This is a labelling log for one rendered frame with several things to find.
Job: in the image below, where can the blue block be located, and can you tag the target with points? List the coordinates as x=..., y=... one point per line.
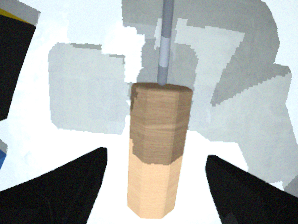
x=2, y=157

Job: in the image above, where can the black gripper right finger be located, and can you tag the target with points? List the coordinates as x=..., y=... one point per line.
x=242, y=198

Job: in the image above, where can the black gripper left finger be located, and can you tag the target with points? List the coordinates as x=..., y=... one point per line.
x=64, y=195

